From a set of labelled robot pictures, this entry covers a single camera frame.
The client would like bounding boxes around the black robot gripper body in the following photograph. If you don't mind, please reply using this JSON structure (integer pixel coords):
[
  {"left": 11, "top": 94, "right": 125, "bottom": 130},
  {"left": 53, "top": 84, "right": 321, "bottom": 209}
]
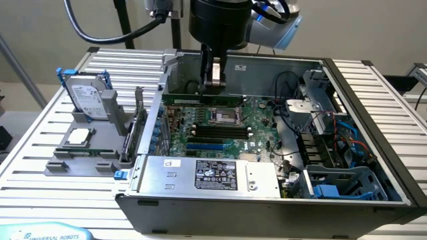
[{"left": 187, "top": 0, "right": 252, "bottom": 50}]

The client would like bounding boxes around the hard disk with blue carrier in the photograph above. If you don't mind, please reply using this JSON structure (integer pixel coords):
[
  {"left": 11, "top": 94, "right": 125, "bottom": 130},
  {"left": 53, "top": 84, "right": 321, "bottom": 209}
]
[{"left": 55, "top": 66, "right": 113, "bottom": 123}]

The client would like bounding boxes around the thick black cable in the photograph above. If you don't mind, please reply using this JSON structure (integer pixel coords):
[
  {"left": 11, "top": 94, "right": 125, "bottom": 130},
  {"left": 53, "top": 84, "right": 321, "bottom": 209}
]
[{"left": 63, "top": 0, "right": 168, "bottom": 45}]

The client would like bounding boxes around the metal drive cage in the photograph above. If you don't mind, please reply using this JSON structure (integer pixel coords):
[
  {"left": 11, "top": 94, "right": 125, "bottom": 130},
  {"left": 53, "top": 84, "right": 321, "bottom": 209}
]
[{"left": 284, "top": 69, "right": 348, "bottom": 137}]

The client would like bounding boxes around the silver CPU chip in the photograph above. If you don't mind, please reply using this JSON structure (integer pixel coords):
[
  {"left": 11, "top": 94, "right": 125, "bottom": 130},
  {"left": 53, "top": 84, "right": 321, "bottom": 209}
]
[{"left": 64, "top": 128, "right": 97, "bottom": 146}]

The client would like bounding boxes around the red wire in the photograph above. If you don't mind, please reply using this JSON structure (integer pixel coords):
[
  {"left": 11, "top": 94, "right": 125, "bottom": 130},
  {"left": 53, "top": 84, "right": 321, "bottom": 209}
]
[{"left": 345, "top": 139, "right": 371, "bottom": 157}]

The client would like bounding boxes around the CPU socket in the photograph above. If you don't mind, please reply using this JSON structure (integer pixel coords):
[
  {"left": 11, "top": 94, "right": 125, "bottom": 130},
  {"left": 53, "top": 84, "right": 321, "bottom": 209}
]
[{"left": 205, "top": 107, "right": 244, "bottom": 125}]

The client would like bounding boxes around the grey tripod leg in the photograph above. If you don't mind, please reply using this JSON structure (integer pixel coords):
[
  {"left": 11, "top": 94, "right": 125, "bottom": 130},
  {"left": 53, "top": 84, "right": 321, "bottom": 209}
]
[{"left": 0, "top": 32, "right": 48, "bottom": 109}]

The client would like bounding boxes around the grey metal frame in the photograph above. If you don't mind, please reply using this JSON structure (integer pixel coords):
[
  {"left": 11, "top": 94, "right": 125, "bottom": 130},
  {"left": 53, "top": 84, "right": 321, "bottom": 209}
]
[{"left": 404, "top": 62, "right": 427, "bottom": 89}]

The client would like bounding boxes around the green motherboard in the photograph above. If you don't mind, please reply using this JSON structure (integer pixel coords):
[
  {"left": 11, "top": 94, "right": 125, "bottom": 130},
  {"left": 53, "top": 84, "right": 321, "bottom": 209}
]
[{"left": 159, "top": 96, "right": 303, "bottom": 176}]

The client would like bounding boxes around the black stand pole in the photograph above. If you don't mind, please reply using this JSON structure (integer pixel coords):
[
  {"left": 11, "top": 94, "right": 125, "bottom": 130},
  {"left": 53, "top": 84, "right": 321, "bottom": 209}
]
[
  {"left": 169, "top": 17, "right": 183, "bottom": 50},
  {"left": 112, "top": 0, "right": 136, "bottom": 50}
]

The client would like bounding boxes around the green RAM stick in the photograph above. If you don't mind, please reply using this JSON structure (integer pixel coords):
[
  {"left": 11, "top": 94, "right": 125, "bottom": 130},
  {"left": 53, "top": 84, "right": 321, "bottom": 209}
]
[{"left": 161, "top": 93, "right": 244, "bottom": 106}]

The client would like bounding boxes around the grey cable connector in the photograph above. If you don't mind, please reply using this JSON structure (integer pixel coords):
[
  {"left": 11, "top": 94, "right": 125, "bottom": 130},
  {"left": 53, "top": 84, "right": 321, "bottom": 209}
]
[{"left": 144, "top": 0, "right": 185, "bottom": 20}]

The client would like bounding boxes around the blue expansion slot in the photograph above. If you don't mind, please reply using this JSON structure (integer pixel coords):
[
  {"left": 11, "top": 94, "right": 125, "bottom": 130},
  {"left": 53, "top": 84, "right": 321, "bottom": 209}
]
[{"left": 185, "top": 142, "right": 225, "bottom": 152}]

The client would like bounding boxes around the graphics card with metal bracket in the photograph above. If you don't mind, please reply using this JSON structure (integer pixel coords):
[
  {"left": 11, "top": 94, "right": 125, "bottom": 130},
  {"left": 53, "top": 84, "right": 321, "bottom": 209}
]
[{"left": 121, "top": 85, "right": 147, "bottom": 161}]

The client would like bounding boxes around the blue wire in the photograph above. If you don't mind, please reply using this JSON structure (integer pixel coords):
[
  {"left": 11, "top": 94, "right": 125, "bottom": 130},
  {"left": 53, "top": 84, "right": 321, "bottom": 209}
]
[{"left": 335, "top": 119, "right": 371, "bottom": 166}]

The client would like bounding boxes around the black open PC case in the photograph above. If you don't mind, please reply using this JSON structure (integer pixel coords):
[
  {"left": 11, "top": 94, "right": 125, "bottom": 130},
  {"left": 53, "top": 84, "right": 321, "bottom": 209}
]
[{"left": 113, "top": 48, "right": 427, "bottom": 235}]

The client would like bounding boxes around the black wire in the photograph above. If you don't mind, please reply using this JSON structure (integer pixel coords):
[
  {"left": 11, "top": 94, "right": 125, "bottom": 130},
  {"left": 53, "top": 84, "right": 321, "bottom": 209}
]
[{"left": 273, "top": 70, "right": 305, "bottom": 101}]

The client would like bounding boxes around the grey parts rack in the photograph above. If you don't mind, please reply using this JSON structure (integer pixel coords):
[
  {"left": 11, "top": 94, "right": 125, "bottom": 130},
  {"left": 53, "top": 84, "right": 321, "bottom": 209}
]
[{"left": 44, "top": 89, "right": 141, "bottom": 177}]

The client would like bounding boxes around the silver power supply unit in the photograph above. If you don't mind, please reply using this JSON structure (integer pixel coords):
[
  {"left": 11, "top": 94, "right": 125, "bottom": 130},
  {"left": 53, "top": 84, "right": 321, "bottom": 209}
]
[{"left": 136, "top": 155, "right": 281, "bottom": 199}]

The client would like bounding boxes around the black expansion slot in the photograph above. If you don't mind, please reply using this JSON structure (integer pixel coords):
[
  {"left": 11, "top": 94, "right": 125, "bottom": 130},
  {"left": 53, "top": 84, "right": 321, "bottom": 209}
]
[{"left": 185, "top": 136, "right": 225, "bottom": 145}]

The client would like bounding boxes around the grey plastic disk bay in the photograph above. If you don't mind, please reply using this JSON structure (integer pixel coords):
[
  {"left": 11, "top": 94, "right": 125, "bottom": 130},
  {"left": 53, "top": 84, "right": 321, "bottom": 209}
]
[{"left": 300, "top": 163, "right": 391, "bottom": 201}]

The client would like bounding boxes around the small silver heat sink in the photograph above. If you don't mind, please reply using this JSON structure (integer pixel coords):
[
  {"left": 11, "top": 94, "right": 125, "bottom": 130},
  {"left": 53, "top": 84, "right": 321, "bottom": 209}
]
[{"left": 237, "top": 152, "right": 261, "bottom": 162}]

